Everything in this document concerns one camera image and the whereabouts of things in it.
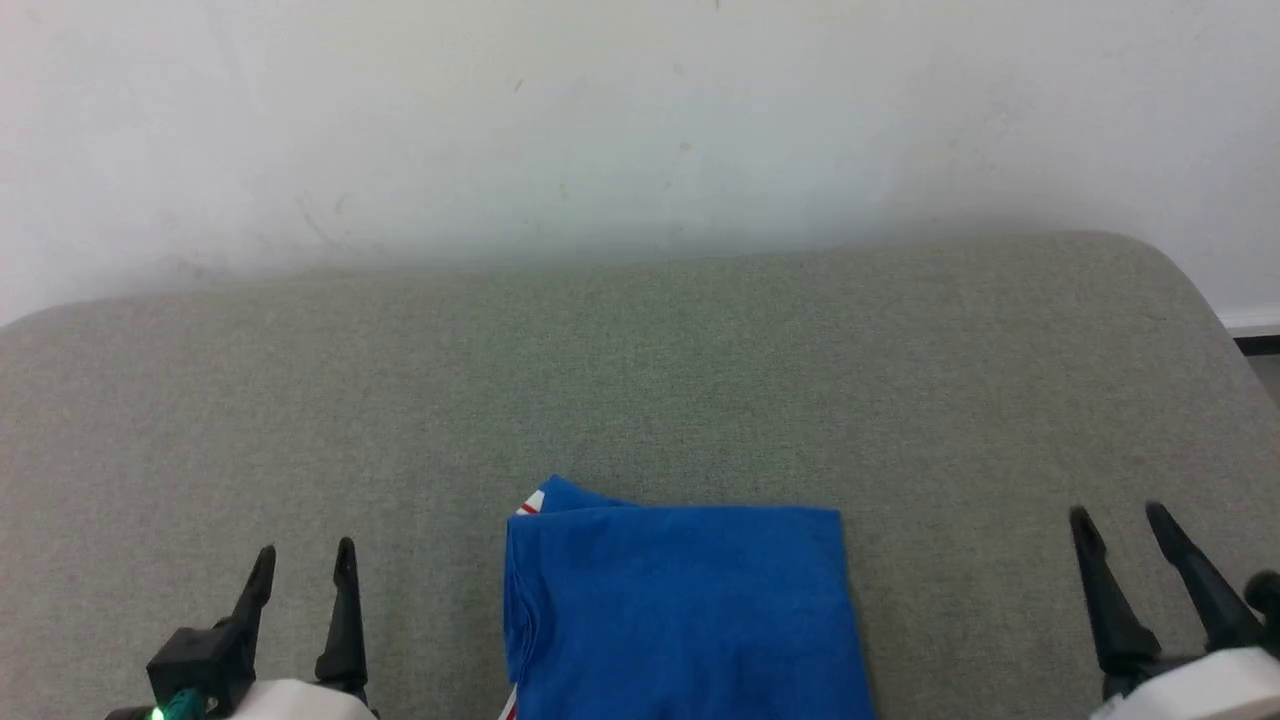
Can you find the blue Lakers basketball jersey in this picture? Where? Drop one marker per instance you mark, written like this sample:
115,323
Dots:
690,610

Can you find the white wall skirting board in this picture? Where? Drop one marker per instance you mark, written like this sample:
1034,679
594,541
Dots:
1255,322

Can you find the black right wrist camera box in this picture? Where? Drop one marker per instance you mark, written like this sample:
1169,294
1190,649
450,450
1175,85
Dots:
1265,600

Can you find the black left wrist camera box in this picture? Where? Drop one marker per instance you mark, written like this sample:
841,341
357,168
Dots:
200,660

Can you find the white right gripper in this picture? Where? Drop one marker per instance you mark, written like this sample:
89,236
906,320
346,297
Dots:
1200,690

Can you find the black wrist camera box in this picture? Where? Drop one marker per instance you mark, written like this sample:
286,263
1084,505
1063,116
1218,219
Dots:
1265,600
200,660

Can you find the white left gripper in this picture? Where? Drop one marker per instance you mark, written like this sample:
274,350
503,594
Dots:
300,702

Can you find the grey-green fabric sofa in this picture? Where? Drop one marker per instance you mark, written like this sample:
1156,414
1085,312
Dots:
640,400

